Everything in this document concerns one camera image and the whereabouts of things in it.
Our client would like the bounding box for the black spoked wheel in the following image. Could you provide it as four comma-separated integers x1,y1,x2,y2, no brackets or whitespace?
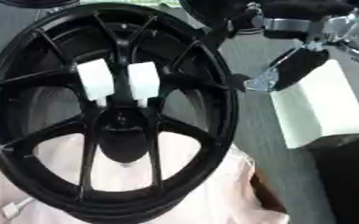
0,2,241,224

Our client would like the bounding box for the white cable plug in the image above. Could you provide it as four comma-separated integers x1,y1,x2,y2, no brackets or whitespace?
0,196,38,221

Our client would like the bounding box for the black block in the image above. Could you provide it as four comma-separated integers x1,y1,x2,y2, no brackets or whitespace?
306,132,359,224

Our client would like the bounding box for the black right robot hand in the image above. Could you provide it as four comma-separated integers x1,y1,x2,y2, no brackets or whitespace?
229,0,359,93

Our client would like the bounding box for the black round wheel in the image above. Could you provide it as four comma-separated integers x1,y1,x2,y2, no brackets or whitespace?
0,0,81,10

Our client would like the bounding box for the white box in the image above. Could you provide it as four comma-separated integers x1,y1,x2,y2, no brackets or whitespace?
268,59,359,150

